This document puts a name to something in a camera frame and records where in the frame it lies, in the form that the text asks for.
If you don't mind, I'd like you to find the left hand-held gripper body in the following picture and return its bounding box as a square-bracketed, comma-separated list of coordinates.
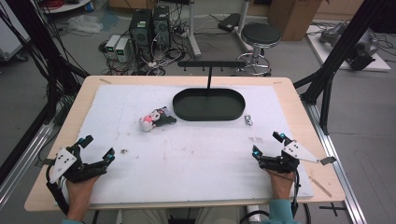
[49, 145, 108, 185]

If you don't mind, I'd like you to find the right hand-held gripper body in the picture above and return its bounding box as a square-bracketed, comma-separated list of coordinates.
[260, 139, 338, 175]

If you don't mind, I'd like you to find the black white plush toy keychain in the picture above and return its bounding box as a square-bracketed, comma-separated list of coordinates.
[138, 105, 177, 133]

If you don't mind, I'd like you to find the black hook rack with tray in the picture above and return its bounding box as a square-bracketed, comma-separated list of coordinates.
[172, 60, 248, 122]

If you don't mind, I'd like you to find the person's left hand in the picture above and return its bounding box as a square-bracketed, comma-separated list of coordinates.
[64, 175, 101, 222]

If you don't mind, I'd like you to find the person's right hand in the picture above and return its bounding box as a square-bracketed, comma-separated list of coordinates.
[266, 169, 296, 201]

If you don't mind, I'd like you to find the thin wooden stick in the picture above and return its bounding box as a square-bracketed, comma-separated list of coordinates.
[307, 175, 333, 199]

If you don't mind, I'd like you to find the white foam mat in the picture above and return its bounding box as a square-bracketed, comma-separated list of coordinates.
[61, 84, 315, 205]

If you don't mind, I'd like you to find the black round stool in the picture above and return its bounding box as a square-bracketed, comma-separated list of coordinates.
[233, 22, 282, 77]

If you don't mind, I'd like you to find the white power supply unit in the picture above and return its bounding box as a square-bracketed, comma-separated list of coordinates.
[105, 34, 121, 60]
[114, 37, 131, 63]

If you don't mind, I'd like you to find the white desk leg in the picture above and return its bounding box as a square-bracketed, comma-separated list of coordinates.
[186, 0, 203, 59]
[234, 0, 254, 52]

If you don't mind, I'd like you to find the clear plastic bag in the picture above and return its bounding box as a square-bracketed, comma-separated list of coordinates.
[67, 14, 105, 35]

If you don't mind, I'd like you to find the brown cardboard box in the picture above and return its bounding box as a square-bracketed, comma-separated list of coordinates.
[267, 0, 324, 42]

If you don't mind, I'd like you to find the grey black device on board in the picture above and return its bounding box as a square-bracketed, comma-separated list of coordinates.
[318, 21, 380, 72]

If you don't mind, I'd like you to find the white floor board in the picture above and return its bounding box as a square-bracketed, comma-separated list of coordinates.
[305, 24, 392, 73]

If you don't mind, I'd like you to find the large black computer tower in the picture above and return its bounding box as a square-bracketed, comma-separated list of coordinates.
[128, 8, 154, 63]

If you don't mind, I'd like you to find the black power adapter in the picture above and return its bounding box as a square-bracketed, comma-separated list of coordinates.
[217, 12, 241, 34]

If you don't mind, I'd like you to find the small black computer tower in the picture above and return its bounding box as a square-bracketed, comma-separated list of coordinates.
[151, 5, 172, 50]

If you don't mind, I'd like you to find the left hand-held gripper cable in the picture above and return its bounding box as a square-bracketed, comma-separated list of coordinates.
[45, 163, 70, 217]

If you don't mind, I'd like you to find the hand-held gripper cable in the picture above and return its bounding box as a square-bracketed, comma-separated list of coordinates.
[290, 170, 303, 217]
[45, 163, 70, 217]

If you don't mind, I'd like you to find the aluminium rail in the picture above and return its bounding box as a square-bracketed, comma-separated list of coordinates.
[302, 100, 369, 224]
[0, 122, 55, 208]

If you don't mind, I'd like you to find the right hand-held gripper cable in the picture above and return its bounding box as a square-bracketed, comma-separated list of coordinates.
[290, 170, 303, 217]

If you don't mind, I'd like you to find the black metal frame stand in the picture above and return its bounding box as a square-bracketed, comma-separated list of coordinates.
[0, 0, 92, 185]
[293, 0, 396, 135]

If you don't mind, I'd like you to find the tangle of floor cables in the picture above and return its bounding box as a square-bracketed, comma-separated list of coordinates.
[98, 12, 194, 77]

